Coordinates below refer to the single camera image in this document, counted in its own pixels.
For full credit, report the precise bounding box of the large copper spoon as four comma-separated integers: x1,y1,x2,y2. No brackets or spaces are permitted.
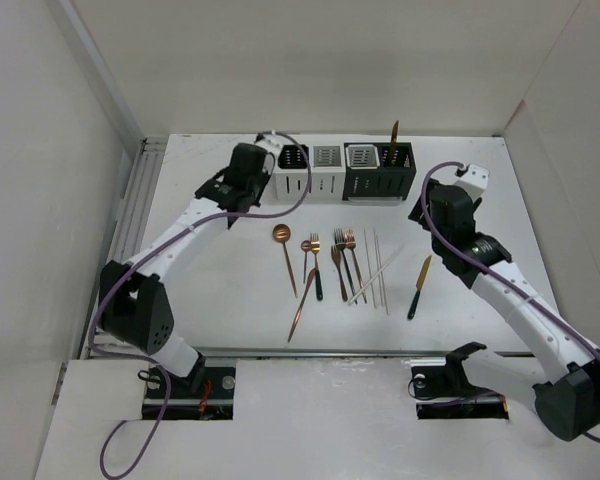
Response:
272,224,298,297

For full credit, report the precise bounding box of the gold knife black handle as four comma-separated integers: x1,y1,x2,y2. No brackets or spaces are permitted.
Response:
407,254,433,321

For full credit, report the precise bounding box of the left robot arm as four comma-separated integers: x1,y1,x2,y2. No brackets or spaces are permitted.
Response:
98,136,282,397

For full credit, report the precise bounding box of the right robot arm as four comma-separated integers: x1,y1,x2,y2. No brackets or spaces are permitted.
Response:
409,180,600,441

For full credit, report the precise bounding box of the white utensil holder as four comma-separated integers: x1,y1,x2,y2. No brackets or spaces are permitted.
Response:
273,144,346,203

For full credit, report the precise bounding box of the metal chopstick right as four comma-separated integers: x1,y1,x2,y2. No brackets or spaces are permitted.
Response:
373,226,391,316

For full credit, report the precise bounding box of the small copper spoon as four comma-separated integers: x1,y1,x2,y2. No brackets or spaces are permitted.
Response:
301,240,311,282

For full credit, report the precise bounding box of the black utensil holder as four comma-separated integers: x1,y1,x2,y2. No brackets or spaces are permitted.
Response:
342,142,417,201

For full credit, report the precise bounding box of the copper fork right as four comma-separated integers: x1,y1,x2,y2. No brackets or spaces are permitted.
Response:
344,229,364,287

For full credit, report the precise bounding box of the black fork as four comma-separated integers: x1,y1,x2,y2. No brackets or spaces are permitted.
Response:
334,228,355,293

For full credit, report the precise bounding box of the copper knife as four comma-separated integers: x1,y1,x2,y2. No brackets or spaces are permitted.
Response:
287,268,316,343

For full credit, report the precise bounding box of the white chopstick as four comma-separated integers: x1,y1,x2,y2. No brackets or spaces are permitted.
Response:
347,243,407,306

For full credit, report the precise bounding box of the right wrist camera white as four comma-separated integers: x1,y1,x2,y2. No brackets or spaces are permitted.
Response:
454,164,490,202

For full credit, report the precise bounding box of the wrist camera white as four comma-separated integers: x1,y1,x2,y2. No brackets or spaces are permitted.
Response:
254,132,284,160
454,164,490,202

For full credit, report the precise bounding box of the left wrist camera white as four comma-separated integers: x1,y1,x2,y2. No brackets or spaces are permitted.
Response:
254,132,284,160

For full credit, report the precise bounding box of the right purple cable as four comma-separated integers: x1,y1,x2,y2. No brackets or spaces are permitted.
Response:
421,160,600,446

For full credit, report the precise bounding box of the purple cable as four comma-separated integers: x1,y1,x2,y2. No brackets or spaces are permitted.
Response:
87,129,314,479
421,160,600,446

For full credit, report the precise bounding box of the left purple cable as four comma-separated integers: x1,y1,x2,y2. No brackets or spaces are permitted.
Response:
87,129,314,479

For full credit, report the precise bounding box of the gold fork dark handle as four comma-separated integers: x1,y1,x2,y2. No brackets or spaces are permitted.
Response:
309,233,324,301

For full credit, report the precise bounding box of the aluminium rail left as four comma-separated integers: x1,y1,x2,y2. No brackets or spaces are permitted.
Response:
75,137,168,359

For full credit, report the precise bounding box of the aluminium rail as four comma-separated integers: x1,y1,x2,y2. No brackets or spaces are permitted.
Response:
75,137,168,359
82,343,533,359

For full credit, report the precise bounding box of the front aluminium rail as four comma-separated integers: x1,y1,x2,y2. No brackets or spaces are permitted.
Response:
82,343,533,359

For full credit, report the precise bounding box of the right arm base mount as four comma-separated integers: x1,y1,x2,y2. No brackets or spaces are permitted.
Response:
407,342,509,420

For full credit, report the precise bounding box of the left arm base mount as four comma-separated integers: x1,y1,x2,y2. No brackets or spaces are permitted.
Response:
137,362,237,421

